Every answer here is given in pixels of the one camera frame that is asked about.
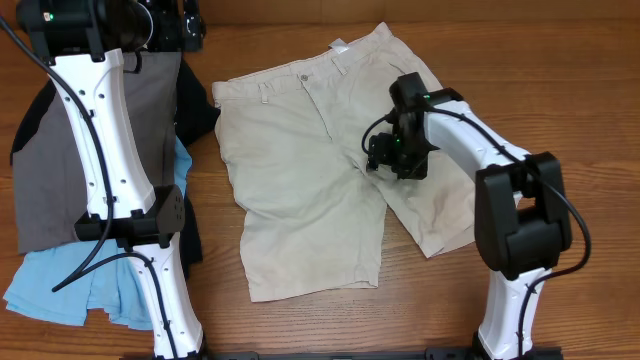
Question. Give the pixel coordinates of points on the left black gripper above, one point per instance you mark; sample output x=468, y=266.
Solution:
x=171, y=41

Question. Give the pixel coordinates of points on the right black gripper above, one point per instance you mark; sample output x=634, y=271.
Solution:
x=380, y=154

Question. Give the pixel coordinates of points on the beige khaki shorts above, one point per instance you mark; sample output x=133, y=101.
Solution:
x=290, y=137

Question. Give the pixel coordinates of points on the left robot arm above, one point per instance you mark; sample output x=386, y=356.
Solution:
x=80, y=44

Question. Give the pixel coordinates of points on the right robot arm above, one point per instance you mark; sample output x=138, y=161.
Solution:
x=521, y=221

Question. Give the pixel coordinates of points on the black garment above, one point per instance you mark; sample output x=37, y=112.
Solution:
x=192, y=110

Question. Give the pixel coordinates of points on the grey shorts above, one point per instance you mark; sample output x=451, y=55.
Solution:
x=45, y=175

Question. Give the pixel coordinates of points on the light blue shorts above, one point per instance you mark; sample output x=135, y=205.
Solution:
x=50, y=197

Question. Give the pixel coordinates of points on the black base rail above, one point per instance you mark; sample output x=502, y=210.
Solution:
x=340, y=356

